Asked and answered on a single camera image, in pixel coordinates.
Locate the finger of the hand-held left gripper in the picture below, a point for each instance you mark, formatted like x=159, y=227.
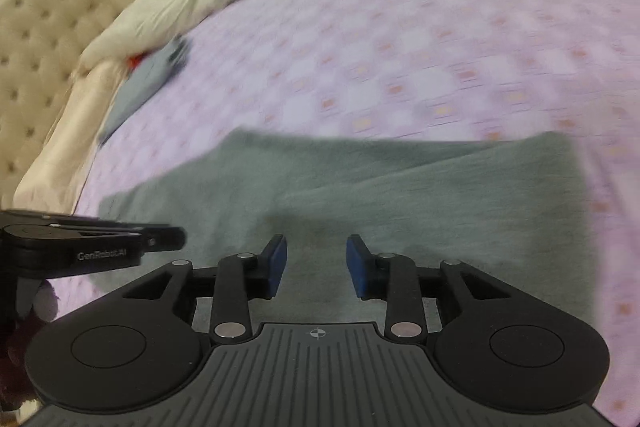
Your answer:
x=125, y=224
x=165, y=239

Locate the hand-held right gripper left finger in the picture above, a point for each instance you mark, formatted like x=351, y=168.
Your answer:
x=277, y=264

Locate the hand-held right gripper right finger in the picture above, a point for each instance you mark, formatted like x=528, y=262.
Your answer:
x=356, y=267

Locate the grey speckled pants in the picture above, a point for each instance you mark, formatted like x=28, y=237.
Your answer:
x=400, y=197

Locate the beige satin pillow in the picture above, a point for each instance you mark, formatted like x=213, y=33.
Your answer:
x=65, y=147

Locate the blue-grey folded cloth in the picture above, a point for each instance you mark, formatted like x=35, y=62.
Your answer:
x=145, y=79

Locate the small red cloth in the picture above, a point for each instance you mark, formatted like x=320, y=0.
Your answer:
x=134, y=62

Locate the cream tufted headboard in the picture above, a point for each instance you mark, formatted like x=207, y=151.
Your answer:
x=35, y=57

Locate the purple checkered bed sheet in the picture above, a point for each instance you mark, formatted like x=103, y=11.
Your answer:
x=400, y=32

